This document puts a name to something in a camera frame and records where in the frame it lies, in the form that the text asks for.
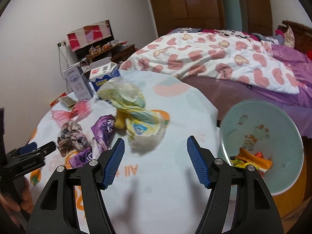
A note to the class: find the blue milk carton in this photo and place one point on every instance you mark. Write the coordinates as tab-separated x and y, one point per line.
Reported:
103	74

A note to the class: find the tall white carton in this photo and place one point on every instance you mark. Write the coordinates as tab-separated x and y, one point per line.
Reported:
78	85

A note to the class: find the wooden wardrobe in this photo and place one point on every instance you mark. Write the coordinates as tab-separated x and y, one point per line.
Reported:
195	0

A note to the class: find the heart print blanket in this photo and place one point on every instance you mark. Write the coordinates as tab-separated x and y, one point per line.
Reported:
207	53

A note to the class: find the cluster of small ornaments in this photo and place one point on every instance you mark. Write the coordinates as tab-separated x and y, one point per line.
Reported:
92	50

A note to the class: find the orange snack packet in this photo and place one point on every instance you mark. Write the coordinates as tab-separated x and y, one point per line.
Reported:
253	160

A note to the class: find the teal cartoon print bin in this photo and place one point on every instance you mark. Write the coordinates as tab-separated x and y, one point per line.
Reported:
268	131

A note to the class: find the wooden television cabinet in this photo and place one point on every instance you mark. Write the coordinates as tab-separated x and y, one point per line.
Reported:
126	51

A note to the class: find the wall socket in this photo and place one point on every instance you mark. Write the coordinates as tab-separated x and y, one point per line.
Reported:
62	43

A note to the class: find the person's left hand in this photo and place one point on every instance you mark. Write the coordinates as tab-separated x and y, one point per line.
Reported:
26	195

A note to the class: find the purple foil wrapper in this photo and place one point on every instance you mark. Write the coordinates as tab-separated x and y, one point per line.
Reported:
81	157
104	126

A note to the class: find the wooden bed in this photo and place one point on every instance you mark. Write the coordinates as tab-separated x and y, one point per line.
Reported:
219	92

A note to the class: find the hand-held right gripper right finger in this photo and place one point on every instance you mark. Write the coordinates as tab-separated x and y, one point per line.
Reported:
198	163

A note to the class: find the purple quilt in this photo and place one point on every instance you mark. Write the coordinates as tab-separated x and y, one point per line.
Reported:
292	65

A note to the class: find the patchwork cloth cover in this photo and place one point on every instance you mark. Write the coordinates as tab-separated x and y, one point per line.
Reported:
87	35

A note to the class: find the floral pillow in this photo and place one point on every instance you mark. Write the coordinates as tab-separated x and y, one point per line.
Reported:
290	35

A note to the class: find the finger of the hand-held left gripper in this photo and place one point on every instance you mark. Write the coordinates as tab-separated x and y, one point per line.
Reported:
28	148
46	147

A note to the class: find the orange cardboard box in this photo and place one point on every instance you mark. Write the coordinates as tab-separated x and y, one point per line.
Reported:
56	100

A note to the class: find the yellow green plastic bag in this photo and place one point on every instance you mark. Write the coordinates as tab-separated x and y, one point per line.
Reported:
143	129

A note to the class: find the yellow soft lump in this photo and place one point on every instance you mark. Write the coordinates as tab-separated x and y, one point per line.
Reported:
120	123

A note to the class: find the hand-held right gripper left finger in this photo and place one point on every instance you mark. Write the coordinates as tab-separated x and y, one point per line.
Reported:
113	163

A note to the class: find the black television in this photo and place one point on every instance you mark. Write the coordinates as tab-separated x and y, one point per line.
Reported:
82	53

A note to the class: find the grey patterned cloth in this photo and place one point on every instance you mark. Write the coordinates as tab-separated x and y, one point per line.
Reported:
72	136

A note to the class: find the small green packet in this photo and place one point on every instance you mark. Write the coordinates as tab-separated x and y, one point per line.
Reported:
67	101

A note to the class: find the pink fluffy cloth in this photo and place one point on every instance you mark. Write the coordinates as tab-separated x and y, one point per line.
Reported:
277	31

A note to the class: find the frosted glass door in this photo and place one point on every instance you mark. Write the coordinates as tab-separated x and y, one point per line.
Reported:
231	7

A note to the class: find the black white patterned blanket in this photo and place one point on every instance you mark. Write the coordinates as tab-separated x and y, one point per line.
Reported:
219	33

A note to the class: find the pink plastic bag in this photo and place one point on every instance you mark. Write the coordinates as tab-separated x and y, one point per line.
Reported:
73	112

